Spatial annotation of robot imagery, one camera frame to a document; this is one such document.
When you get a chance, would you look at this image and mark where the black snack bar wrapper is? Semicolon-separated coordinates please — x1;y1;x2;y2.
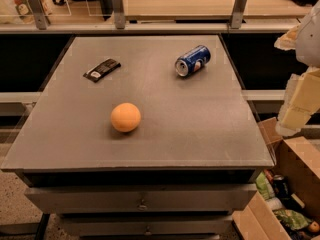
83;58;121;83

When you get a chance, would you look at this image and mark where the upper grey drawer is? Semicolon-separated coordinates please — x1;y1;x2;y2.
25;184;256;214

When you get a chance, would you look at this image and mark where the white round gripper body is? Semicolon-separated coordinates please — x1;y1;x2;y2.
296;0;320;67

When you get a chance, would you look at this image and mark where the green snack bag in box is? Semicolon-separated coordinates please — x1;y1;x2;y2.
274;209;312;230

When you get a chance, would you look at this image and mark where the wooden desk in background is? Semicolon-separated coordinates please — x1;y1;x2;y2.
123;0;311;20

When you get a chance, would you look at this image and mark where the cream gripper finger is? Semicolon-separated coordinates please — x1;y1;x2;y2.
276;67;320;136
274;26;299;50

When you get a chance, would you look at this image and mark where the metal bracket post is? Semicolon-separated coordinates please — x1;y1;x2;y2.
28;0;50;30
229;0;247;29
111;0;126;29

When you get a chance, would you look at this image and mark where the blue pepsi can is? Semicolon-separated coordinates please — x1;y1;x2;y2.
175;45;211;77

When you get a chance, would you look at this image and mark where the orange fruit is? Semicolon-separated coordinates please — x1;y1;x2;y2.
110;103;141;133

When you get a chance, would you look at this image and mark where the open cardboard box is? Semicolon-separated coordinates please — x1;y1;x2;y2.
233;118;320;240

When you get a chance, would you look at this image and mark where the grey drawer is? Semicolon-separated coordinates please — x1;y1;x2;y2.
61;215;232;236
25;184;256;214

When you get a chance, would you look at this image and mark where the left metal bracket post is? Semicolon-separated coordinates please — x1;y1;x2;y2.
28;0;50;30

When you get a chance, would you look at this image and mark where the lower grey drawer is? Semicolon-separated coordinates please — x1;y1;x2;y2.
61;215;232;236

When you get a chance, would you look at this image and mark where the white bag with orange label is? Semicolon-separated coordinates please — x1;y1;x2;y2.
0;0;52;24

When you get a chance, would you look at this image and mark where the right metal bracket post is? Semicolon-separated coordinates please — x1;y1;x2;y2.
229;0;247;29

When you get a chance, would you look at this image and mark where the dark can in box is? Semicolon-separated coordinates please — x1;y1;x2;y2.
273;175;290;198

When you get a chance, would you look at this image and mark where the middle metal bracket post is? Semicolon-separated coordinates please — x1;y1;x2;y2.
111;0;126;29

